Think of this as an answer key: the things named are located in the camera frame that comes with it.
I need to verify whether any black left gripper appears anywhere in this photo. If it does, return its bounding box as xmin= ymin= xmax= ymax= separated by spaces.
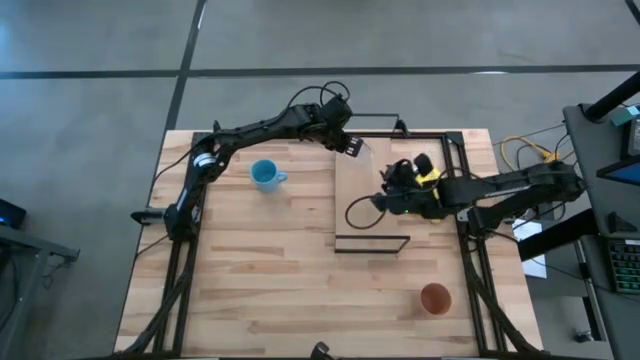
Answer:
xmin=303 ymin=94 xmax=365 ymax=159

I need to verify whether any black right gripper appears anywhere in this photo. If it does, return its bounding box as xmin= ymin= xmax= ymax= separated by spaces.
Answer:
xmin=370 ymin=152 xmax=444 ymax=220

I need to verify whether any clear glass cup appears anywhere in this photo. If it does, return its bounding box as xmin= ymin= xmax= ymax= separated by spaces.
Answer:
xmin=350 ymin=139 xmax=376 ymax=170

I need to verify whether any blue ceramic mug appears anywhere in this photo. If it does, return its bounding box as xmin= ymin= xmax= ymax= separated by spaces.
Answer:
xmin=249 ymin=158 xmax=290 ymax=194

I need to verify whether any brown cup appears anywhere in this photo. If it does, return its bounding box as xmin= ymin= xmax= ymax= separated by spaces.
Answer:
xmin=419 ymin=282 xmax=453 ymax=317

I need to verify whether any wooden shelf with metal ends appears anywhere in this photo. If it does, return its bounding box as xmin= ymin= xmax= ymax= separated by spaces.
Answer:
xmin=333 ymin=112 xmax=412 ymax=255

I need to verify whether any white paper sheet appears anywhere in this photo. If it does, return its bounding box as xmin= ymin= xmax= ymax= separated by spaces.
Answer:
xmin=512 ymin=218 xmax=549 ymax=280

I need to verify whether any black crossbar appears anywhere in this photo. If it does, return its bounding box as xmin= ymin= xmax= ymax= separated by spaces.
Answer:
xmin=517 ymin=208 xmax=600 ymax=262

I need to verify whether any grey side desk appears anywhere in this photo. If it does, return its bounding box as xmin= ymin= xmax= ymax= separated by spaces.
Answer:
xmin=562 ymin=102 xmax=640 ymax=360

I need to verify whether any dark laptop screen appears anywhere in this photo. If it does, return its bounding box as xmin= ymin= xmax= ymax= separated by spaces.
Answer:
xmin=596 ymin=156 xmax=640 ymax=187

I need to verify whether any black diagonal pole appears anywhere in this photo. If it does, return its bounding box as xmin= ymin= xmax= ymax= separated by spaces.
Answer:
xmin=583 ymin=70 xmax=640 ymax=123

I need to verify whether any teal box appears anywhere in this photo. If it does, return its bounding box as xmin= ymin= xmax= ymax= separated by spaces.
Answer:
xmin=610 ymin=103 xmax=640 ymax=127

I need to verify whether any backlit keyboard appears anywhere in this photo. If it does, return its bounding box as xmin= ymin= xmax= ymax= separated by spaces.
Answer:
xmin=606 ymin=238 xmax=640 ymax=295

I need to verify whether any grey metal side table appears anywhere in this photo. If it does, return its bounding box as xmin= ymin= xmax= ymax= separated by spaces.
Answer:
xmin=0 ymin=223 xmax=81 ymax=360

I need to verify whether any black device with blue light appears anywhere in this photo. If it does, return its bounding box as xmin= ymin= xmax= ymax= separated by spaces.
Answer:
xmin=0 ymin=197 xmax=28 ymax=231

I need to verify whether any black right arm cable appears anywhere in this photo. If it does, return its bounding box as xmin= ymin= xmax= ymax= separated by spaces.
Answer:
xmin=344 ymin=193 xmax=389 ymax=232

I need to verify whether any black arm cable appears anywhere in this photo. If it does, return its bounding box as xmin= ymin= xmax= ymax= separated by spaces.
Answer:
xmin=286 ymin=80 xmax=352 ymax=109
xmin=344 ymin=193 xmax=389 ymax=232

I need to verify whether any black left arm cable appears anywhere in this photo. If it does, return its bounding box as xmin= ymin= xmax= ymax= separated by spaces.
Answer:
xmin=286 ymin=80 xmax=352 ymax=109

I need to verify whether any yellow cable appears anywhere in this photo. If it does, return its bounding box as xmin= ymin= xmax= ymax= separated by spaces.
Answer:
xmin=499 ymin=134 xmax=562 ymax=174

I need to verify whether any black table-level camera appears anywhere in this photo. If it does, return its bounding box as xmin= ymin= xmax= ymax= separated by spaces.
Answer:
xmin=309 ymin=341 xmax=334 ymax=360

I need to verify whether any black triangular bracket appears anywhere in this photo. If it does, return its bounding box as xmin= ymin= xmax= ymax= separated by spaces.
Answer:
xmin=606 ymin=211 xmax=639 ymax=234

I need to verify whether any black clamp handle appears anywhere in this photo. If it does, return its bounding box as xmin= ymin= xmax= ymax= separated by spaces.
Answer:
xmin=130 ymin=208 xmax=166 ymax=226

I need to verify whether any black metal table frame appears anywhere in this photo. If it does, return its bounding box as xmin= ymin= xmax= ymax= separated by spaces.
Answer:
xmin=117 ymin=119 xmax=547 ymax=359

